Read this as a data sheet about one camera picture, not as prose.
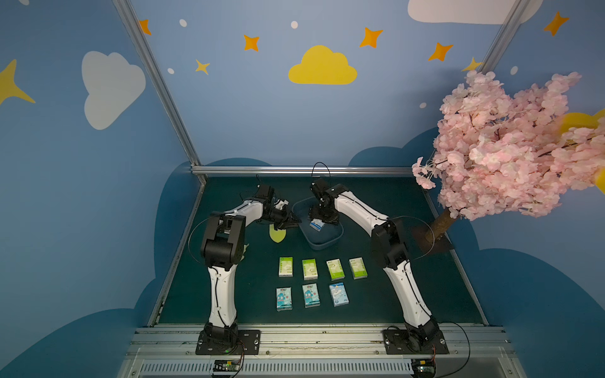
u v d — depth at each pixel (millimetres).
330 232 980
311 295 820
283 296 818
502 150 499
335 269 883
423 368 731
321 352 742
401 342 746
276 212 906
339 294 821
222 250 567
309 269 883
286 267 886
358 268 884
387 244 614
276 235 982
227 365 717
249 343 738
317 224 1009
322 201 769
